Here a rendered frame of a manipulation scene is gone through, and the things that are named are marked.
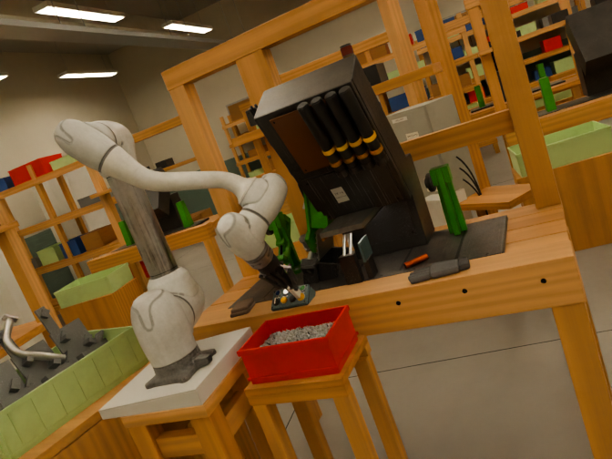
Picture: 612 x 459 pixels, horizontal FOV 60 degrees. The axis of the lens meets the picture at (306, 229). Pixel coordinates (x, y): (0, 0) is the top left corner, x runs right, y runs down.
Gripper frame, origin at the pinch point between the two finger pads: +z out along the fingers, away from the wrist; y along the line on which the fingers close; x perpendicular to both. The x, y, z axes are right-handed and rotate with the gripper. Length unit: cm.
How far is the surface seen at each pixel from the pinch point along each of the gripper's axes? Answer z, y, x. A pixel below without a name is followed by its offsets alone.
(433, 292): 9.0, 47.1, -5.6
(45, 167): 120, -508, 368
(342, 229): -9.3, 22.6, 14.0
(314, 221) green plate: 0.6, 4.7, 29.9
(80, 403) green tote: -6, -84, -36
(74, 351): -3, -105, -10
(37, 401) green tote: -22, -86, -40
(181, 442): -7, -29, -53
